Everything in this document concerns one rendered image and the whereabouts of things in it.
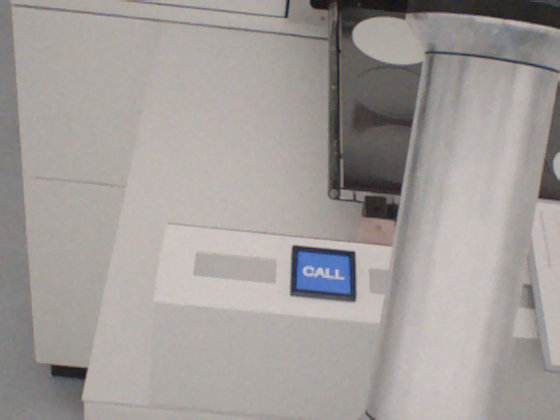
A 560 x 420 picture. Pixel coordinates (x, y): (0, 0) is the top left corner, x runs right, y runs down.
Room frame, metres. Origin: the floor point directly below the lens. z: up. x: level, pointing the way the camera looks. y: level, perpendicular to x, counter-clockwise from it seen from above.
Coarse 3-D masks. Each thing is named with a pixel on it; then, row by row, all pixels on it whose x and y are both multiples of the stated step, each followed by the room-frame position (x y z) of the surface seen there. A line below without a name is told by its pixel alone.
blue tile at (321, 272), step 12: (300, 252) 0.68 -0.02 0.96; (300, 264) 0.66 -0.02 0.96; (312, 264) 0.67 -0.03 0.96; (324, 264) 0.67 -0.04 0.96; (336, 264) 0.67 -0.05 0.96; (348, 264) 0.67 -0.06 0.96; (300, 276) 0.65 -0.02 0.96; (312, 276) 0.65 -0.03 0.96; (324, 276) 0.65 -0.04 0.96; (336, 276) 0.66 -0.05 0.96; (348, 276) 0.66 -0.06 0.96; (300, 288) 0.64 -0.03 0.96; (312, 288) 0.64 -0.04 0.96; (324, 288) 0.64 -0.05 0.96; (336, 288) 0.64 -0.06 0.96; (348, 288) 0.64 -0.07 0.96
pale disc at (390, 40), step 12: (360, 24) 1.16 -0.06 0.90; (372, 24) 1.16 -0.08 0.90; (384, 24) 1.17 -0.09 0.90; (396, 24) 1.17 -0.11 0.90; (360, 36) 1.13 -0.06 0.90; (372, 36) 1.13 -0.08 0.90; (384, 36) 1.14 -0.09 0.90; (396, 36) 1.14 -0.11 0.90; (408, 36) 1.15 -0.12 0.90; (360, 48) 1.10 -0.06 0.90; (372, 48) 1.11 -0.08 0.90; (384, 48) 1.11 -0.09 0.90; (396, 48) 1.12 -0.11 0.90; (408, 48) 1.12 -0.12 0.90; (420, 48) 1.12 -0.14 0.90; (384, 60) 1.09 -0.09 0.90; (396, 60) 1.09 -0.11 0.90; (408, 60) 1.09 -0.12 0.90; (420, 60) 1.10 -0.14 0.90
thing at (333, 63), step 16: (336, 16) 1.16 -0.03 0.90; (336, 48) 1.09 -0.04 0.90; (336, 64) 1.06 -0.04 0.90; (336, 80) 1.03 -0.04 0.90; (336, 96) 1.00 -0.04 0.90; (336, 112) 0.97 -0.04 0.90; (336, 128) 0.94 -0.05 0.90; (336, 144) 0.91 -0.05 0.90; (336, 160) 0.89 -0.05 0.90; (336, 176) 0.86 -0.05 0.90
